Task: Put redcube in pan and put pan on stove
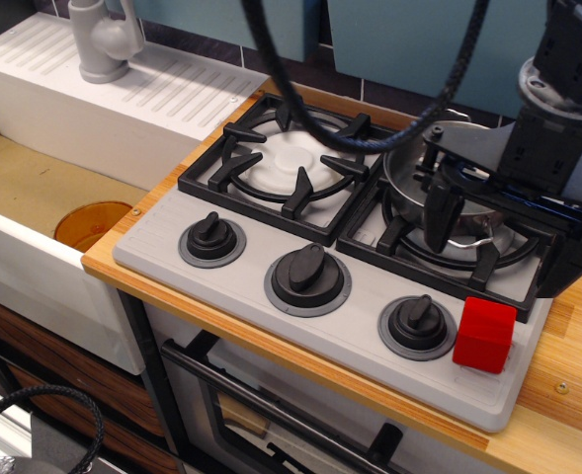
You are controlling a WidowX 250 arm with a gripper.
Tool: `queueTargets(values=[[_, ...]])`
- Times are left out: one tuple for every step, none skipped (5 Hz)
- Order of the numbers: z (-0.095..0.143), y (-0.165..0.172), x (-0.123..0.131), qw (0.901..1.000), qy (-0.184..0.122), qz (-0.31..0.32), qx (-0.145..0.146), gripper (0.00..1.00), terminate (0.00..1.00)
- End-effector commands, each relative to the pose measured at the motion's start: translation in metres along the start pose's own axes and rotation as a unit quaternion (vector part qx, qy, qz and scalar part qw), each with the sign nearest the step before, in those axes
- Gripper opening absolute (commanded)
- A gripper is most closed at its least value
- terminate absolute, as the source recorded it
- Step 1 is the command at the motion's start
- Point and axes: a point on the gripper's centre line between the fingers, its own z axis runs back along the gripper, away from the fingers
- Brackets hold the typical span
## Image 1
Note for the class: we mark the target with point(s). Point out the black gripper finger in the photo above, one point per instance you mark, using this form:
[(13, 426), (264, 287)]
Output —
[(562, 264), (442, 209)]

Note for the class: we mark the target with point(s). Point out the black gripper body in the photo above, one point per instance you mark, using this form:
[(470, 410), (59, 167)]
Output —
[(527, 170)]

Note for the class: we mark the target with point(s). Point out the stainless steel pan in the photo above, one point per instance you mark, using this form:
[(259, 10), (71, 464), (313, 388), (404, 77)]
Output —
[(476, 225)]

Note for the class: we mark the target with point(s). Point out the red cube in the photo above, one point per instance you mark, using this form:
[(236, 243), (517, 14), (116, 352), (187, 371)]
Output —
[(484, 335)]

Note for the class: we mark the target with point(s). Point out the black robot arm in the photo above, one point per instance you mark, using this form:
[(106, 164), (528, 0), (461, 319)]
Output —
[(550, 83)]

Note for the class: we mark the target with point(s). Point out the grey toy stove top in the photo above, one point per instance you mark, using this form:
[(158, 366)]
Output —
[(347, 336)]

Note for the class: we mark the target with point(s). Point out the black right stove knob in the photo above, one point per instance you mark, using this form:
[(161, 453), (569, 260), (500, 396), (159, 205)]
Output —
[(417, 328)]

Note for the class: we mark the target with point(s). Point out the black stove knob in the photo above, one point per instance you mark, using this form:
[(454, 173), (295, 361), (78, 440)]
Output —
[(307, 283), (417, 328), (212, 242)]

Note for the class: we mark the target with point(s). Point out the black middle stove knob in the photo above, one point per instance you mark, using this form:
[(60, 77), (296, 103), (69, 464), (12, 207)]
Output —
[(307, 283)]

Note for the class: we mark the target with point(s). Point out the black left stove knob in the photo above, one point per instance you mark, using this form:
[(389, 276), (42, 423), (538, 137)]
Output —
[(212, 242)]

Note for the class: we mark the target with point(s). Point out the black right burner grate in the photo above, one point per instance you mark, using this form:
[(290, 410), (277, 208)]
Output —
[(376, 235)]

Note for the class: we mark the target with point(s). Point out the orange plastic plate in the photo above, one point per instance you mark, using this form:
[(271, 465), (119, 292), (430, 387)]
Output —
[(84, 226)]

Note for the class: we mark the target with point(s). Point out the grey toy faucet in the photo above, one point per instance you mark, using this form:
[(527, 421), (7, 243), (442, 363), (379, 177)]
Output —
[(104, 45)]

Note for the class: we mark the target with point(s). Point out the white toy sink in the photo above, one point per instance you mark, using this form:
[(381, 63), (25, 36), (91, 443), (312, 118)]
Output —
[(65, 143)]

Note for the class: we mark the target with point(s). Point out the wooden drawer front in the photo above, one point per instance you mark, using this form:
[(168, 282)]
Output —
[(49, 357)]

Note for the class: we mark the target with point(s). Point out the oven door with handle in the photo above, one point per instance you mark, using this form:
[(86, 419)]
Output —
[(260, 417)]

